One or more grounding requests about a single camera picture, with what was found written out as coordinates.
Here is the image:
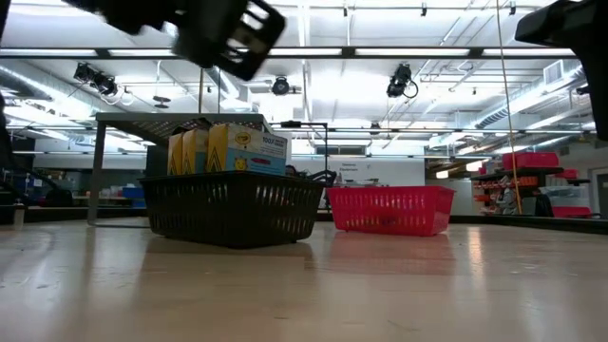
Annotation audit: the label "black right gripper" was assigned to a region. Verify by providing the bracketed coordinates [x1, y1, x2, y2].
[515, 0, 608, 142]

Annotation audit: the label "grey perforated metal shelf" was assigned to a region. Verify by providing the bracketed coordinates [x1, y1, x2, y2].
[87, 112, 287, 228]

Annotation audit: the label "black plastic slotted basket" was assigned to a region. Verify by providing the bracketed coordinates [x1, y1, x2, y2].
[139, 170, 328, 250]

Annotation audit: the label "red plastic slotted basket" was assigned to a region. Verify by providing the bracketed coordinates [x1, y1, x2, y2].
[326, 184, 456, 238]

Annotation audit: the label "dark shelf with red bins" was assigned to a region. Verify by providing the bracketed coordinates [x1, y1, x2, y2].
[469, 151, 593, 219]

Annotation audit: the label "black ceiling spotlight cluster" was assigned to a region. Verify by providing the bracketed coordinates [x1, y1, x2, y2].
[73, 62, 120, 99]

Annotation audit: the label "overhead light bar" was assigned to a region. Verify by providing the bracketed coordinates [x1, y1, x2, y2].
[0, 46, 579, 59]

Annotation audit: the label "thin black metal stand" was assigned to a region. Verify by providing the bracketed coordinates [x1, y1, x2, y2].
[270, 121, 330, 191]

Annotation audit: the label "blue background crate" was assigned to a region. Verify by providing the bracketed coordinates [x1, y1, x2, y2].
[122, 186, 146, 209]

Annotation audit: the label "yellow hanging cord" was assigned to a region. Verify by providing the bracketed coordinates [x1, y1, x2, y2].
[495, 0, 523, 215]

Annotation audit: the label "black ceiling camera with cable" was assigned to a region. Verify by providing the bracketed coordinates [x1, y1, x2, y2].
[387, 64, 419, 100]

